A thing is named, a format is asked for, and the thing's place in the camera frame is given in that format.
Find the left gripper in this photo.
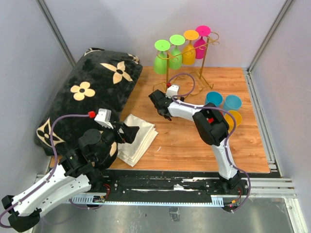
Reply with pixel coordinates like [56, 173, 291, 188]
[94, 120, 139, 160]

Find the green wine glass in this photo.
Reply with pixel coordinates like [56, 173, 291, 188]
[169, 34, 186, 70]
[154, 39, 171, 74]

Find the yellow wine glass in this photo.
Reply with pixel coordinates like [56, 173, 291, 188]
[224, 110, 243, 133]

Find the light blue wine glass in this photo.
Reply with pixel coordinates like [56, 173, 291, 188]
[223, 95, 242, 111]

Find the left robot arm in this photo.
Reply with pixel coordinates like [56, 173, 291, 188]
[1, 122, 139, 233]

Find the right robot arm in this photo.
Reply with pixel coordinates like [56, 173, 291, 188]
[149, 90, 250, 195]

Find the back orange wine glass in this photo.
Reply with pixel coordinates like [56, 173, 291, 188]
[182, 30, 199, 66]

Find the pink wine glass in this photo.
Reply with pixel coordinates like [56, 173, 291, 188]
[194, 25, 211, 60]

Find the folded beige cloth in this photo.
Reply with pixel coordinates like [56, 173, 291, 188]
[118, 114, 158, 167]

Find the black floral pillow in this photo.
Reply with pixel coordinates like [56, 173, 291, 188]
[34, 48, 143, 156]

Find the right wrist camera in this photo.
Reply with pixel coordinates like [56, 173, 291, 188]
[166, 84, 180, 98]

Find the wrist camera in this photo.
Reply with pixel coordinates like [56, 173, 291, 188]
[94, 108, 113, 129]
[166, 84, 180, 98]

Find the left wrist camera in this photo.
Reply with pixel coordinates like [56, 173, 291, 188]
[94, 108, 113, 129]

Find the gold wire glass rack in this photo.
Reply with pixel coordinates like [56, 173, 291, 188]
[153, 30, 220, 97]

